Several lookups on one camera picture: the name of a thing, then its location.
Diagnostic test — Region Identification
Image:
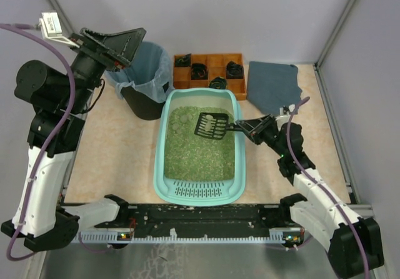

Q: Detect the teal plastic litter box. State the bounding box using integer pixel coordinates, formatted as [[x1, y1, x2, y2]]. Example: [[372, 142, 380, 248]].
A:
[[153, 88, 246, 206]]

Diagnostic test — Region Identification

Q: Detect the black litter scoop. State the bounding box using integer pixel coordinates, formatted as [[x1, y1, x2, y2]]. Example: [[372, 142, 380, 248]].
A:
[[194, 113, 241, 140]]

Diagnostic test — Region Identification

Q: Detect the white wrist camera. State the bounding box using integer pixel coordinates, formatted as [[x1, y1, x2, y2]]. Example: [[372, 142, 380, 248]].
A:
[[39, 11, 79, 48], [278, 104, 296, 117]]

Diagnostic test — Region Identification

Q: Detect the black trash bin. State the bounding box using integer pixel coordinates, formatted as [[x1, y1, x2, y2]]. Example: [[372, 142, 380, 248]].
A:
[[121, 87, 165, 121]]

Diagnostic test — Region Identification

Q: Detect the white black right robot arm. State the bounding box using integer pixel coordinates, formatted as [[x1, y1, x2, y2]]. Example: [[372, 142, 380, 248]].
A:
[[234, 116, 384, 278]]

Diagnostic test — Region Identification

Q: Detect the black cable coil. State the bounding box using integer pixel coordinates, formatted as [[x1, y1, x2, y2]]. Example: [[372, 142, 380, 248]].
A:
[[190, 63, 208, 80], [209, 76, 228, 88], [225, 61, 244, 79], [174, 53, 193, 68]]

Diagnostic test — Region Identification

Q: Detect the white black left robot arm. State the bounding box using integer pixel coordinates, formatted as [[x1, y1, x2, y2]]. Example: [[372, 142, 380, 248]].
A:
[[1, 28, 146, 254]]

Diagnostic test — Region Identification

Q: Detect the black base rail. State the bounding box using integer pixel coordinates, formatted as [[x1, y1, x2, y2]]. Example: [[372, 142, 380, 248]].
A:
[[95, 204, 300, 238]]

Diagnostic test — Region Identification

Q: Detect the orange compartment tray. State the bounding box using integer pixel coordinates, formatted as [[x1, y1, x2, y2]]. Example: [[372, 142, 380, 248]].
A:
[[172, 53, 247, 101]]

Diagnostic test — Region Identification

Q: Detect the green cat litter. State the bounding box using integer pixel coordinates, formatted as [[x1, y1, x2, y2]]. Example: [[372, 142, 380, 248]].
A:
[[164, 106, 235, 182]]

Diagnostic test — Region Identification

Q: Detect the blue-grey folded cloth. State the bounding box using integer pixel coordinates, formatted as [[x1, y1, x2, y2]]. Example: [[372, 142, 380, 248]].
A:
[[246, 61, 302, 115]]

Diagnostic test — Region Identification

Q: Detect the green litter clump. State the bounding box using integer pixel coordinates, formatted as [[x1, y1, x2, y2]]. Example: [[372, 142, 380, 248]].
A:
[[180, 114, 193, 123], [172, 123, 183, 131]]

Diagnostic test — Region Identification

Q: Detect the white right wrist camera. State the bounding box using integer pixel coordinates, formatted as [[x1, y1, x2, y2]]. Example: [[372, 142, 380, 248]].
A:
[[278, 104, 296, 117]]

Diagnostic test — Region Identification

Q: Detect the blue plastic bin liner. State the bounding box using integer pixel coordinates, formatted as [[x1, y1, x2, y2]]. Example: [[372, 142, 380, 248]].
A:
[[105, 41, 174, 103]]

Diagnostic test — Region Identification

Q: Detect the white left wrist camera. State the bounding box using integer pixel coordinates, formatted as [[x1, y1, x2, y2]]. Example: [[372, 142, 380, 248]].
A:
[[39, 11, 79, 48]]

